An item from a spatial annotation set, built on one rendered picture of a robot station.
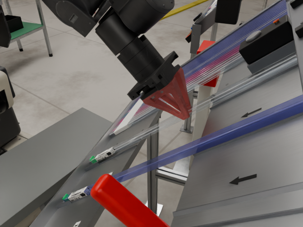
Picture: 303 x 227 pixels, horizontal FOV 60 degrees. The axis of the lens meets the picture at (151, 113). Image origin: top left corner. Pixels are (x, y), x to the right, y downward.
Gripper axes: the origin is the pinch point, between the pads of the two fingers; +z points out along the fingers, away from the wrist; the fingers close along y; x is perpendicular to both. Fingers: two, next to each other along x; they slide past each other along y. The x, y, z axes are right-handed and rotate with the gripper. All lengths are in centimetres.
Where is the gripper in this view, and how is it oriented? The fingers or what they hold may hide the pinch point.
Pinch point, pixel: (185, 112)
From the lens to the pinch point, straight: 45.7
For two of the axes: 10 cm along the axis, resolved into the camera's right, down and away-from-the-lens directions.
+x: -6.8, 4.0, 6.1
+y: 3.6, -5.4, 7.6
